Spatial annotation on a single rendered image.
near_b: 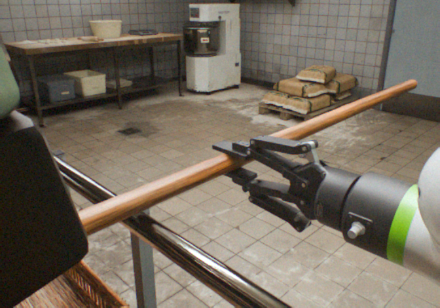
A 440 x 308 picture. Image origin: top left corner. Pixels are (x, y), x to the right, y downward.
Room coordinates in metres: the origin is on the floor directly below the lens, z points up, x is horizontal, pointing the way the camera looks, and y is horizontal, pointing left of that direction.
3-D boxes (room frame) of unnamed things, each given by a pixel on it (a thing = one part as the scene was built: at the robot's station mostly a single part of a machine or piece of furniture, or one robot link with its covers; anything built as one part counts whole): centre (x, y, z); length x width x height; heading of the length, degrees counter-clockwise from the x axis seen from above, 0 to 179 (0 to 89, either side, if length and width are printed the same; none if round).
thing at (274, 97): (4.92, -0.86, 0.22); 0.62 x 0.36 x 0.15; 140
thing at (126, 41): (5.32, 1.59, 0.45); 2.20 x 0.80 x 0.90; 135
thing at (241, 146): (0.54, -0.04, 1.23); 0.05 x 0.01 x 0.03; 46
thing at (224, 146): (0.56, -0.02, 1.21); 0.07 x 0.03 x 0.01; 46
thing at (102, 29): (5.48, 1.54, 1.01); 0.43 x 0.42 x 0.21; 135
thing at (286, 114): (5.00, -1.20, 0.07); 1.20 x 0.80 x 0.14; 135
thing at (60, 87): (4.83, 2.09, 0.35); 0.50 x 0.36 x 0.24; 45
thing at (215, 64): (6.18, 0.16, 0.66); 0.92 x 0.59 x 1.32; 135
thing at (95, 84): (5.12, 1.79, 0.35); 0.50 x 0.36 x 0.24; 46
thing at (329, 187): (0.45, -0.13, 1.20); 0.09 x 0.07 x 0.08; 46
